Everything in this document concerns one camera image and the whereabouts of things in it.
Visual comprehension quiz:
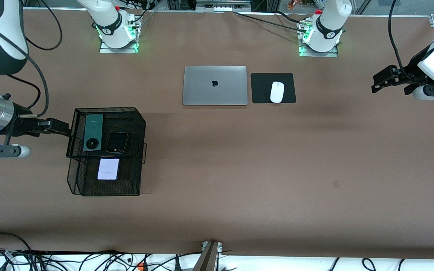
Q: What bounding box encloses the black flip phone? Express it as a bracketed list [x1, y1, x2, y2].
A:
[106, 131, 129, 154]

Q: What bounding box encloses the lavender flip phone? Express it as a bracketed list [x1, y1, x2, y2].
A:
[97, 158, 120, 181]

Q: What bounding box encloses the white computer mouse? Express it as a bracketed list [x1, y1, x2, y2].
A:
[270, 81, 285, 104]

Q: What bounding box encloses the black mouse pad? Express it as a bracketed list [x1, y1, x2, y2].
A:
[251, 73, 296, 104]

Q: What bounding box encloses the silver closed laptop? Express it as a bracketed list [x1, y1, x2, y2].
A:
[182, 66, 248, 106]

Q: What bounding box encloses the white power strip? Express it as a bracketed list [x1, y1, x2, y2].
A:
[196, 0, 252, 12]

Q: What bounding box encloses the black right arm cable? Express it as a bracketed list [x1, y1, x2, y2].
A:
[0, 0, 64, 118]

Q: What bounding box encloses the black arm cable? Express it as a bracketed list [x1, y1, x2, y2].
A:
[388, 0, 408, 74]
[0, 0, 64, 118]

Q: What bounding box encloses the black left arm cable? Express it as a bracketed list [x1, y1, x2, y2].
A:
[388, 0, 408, 74]

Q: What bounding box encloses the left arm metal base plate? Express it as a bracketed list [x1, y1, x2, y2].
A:
[299, 45, 339, 58]

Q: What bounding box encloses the black wire mesh organizer basket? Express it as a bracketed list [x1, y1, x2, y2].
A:
[66, 107, 148, 197]

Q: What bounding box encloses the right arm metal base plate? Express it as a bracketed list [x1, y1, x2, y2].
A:
[99, 38, 139, 54]

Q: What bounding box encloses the black looped floor cable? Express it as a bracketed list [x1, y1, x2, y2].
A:
[0, 232, 33, 253]

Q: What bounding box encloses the black cable on table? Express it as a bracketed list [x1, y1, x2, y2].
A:
[233, 11, 308, 32]

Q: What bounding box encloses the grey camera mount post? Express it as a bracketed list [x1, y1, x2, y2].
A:
[193, 241, 223, 271]

